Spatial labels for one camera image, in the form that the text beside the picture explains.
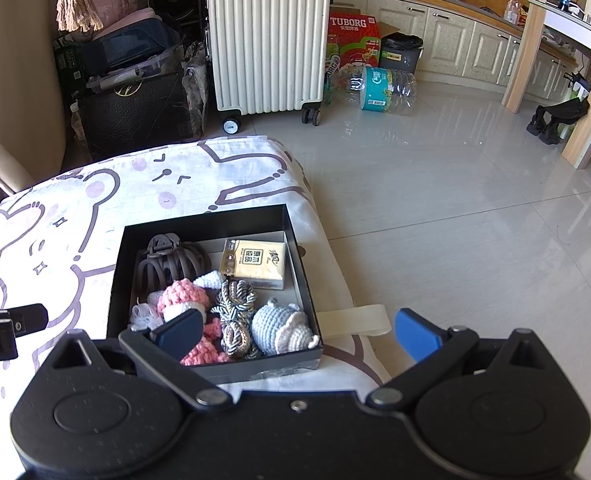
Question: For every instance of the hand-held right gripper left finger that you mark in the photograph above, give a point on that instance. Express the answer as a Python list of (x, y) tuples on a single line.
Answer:
[(180, 330)]

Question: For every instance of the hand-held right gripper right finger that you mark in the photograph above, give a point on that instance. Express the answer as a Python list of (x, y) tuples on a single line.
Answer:
[(415, 332)]

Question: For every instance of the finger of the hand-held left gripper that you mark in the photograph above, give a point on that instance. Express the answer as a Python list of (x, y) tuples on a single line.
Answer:
[(27, 320)]

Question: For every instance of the pink crochet toy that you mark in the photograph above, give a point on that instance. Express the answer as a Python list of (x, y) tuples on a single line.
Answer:
[(180, 295)]

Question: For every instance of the white lace scrunchie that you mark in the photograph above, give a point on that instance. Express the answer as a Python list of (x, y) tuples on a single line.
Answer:
[(143, 316)]

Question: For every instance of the black hair claw clip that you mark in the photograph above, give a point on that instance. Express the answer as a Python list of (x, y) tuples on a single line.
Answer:
[(170, 265)]

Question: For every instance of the black cardboard box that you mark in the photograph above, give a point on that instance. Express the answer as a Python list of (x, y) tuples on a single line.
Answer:
[(125, 260)]

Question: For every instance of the blue cream crochet ornament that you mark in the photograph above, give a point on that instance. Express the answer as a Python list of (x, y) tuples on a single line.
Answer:
[(275, 327)]

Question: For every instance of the yellow tissue pack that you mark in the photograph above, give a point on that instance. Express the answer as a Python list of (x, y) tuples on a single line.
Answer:
[(255, 262)]

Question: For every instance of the cartoon printed blanket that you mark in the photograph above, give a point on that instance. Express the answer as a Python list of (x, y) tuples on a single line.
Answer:
[(50, 220)]

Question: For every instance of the clear plastic water bottle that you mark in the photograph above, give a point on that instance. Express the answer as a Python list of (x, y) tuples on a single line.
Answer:
[(77, 122)]

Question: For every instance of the black leather case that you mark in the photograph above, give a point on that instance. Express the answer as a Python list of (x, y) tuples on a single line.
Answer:
[(140, 115)]

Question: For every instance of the clear plastic bag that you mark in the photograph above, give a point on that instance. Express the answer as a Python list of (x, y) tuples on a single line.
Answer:
[(195, 90)]

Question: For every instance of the large water bottle blue label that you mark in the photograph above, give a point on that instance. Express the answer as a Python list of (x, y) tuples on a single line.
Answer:
[(378, 89)]

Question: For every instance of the stack of black cartons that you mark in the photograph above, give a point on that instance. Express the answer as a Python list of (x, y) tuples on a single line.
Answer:
[(67, 65)]

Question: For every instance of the beige curtain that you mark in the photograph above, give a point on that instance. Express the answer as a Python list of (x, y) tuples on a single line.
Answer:
[(10, 60)]

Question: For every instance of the black trash bin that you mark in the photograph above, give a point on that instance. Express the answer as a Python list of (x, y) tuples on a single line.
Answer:
[(400, 55)]

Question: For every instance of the clear plastic storage bin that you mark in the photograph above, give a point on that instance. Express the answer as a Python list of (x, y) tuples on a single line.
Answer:
[(125, 50)]

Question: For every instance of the white ribbed suitcase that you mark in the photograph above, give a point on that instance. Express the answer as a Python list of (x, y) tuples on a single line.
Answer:
[(270, 50)]

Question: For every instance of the cream kitchen cabinets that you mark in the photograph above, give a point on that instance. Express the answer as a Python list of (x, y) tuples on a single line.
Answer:
[(450, 40)]

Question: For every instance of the red green beer carton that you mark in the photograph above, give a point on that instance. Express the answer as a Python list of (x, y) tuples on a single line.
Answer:
[(355, 40)]

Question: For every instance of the wooden white-topped table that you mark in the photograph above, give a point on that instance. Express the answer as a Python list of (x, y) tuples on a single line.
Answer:
[(530, 50)]

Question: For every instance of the pink cushion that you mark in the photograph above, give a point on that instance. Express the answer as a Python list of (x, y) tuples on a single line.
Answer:
[(112, 5)]

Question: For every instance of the small clear bottle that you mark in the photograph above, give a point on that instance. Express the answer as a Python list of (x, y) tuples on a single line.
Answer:
[(513, 10)]

